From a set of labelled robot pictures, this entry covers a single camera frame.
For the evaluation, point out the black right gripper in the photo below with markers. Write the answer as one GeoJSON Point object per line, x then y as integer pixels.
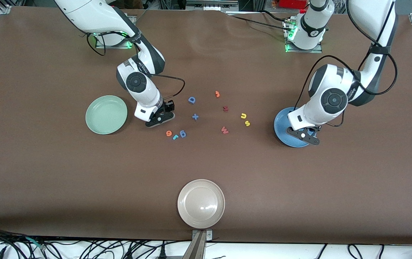
{"type": "Point", "coordinates": [165, 108]}

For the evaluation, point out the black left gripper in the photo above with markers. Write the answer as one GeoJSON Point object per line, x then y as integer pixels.
{"type": "Point", "coordinates": [311, 129]}

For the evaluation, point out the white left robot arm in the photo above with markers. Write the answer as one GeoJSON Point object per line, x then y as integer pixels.
{"type": "Point", "coordinates": [330, 100]}

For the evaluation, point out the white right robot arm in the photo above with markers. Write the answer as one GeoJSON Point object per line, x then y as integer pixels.
{"type": "Point", "coordinates": [94, 14]}

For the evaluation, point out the blue foam letter D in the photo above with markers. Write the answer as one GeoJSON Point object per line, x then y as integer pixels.
{"type": "Point", "coordinates": [191, 100]}

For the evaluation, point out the blue foam letter g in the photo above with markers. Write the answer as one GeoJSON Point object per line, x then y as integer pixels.
{"type": "Point", "coordinates": [182, 133]}

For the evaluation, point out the blue plate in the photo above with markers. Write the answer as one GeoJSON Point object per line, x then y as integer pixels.
{"type": "Point", "coordinates": [280, 126]}

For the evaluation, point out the pink foam letter W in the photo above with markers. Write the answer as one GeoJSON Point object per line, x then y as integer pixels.
{"type": "Point", "coordinates": [224, 130]}

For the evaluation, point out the mint green plate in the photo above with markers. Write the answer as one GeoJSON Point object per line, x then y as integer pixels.
{"type": "Point", "coordinates": [106, 118]}

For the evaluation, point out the beige plate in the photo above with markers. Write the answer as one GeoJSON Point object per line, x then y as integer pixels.
{"type": "Point", "coordinates": [200, 203]}

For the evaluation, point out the red box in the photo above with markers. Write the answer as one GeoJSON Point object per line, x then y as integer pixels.
{"type": "Point", "coordinates": [292, 3]}

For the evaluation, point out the black power plug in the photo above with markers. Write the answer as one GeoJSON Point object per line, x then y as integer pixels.
{"type": "Point", "coordinates": [162, 253]}

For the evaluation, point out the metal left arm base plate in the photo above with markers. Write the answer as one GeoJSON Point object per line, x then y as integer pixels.
{"type": "Point", "coordinates": [317, 50]}

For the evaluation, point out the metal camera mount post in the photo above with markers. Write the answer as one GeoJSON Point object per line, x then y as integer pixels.
{"type": "Point", "coordinates": [198, 248]}

